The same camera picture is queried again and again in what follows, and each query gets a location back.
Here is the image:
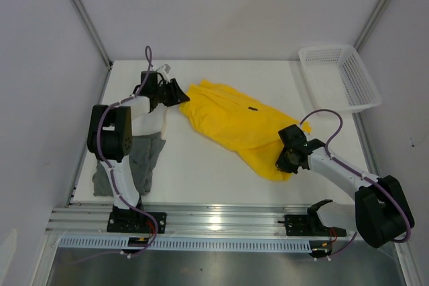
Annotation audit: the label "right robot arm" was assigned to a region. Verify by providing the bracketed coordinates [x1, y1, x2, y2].
[275, 125, 415, 248]

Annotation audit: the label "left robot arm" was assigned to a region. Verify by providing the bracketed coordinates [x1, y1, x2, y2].
[87, 64, 190, 233]

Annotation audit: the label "yellow shorts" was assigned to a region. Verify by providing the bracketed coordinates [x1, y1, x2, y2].
[178, 80, 299, 182]

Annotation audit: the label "grey shorts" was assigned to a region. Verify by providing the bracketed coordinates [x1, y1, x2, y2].
[92, 132, 166, 197]

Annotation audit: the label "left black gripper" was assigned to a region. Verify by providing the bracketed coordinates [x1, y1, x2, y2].
[154, 79, 190, 108]

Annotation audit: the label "slotted cable duct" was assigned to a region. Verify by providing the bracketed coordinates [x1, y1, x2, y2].
[58, 235, 329, 253]

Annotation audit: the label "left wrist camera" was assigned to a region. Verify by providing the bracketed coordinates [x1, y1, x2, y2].
[156, 64, 171, 78]

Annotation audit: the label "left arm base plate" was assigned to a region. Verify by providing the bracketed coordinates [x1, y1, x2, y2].
[107, 209, 167, 234]

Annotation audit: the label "white plastic basket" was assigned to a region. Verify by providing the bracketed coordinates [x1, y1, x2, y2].
[298, 44, 382, 113]

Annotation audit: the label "aluminium rail frame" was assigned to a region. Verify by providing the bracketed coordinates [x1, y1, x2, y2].
[45, 202, 412, 240]

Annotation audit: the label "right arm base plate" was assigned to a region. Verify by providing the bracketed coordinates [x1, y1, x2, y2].
[278, 214, 347, 237]

